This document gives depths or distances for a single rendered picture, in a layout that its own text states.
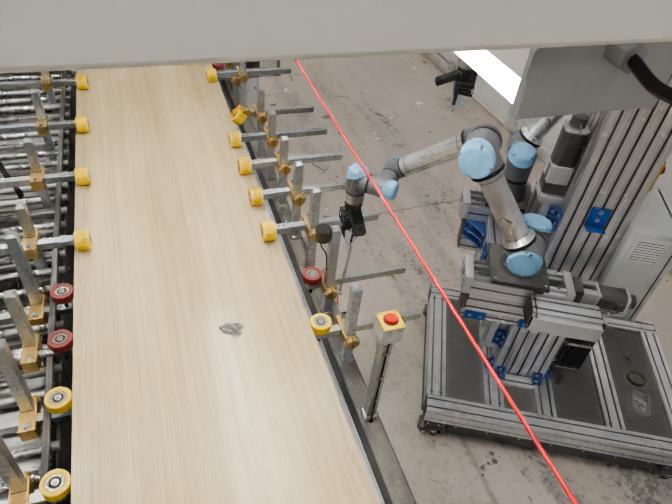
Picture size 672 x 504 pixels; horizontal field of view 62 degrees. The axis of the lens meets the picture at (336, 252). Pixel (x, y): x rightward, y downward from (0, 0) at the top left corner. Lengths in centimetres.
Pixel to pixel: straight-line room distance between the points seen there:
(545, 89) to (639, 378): 300
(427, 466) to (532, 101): 256
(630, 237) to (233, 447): 162
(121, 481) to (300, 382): 60
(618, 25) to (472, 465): 279
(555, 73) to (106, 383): 177
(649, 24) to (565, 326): 212
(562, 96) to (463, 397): 252
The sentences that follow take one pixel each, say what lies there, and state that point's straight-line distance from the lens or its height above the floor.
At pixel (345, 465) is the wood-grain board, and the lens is 177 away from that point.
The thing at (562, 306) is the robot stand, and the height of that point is 96.
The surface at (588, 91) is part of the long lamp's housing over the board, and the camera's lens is 41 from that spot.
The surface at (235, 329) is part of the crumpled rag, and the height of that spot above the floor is 92.
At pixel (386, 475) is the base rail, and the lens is 200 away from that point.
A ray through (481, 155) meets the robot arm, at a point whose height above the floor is 157.
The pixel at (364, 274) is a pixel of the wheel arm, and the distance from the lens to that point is 233.
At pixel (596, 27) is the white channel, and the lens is 18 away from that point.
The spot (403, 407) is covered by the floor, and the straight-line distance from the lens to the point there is 300.
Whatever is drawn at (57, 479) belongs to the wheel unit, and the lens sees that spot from 183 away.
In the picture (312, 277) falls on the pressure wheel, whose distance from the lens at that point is 222.
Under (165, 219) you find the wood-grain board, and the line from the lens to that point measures 253.
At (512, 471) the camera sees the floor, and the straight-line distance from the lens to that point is 298.
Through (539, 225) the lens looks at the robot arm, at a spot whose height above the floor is 127.
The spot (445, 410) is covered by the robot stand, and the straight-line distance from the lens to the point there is 276.
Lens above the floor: 247
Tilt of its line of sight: 42 degrees down
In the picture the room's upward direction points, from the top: 7 degrees clockwise
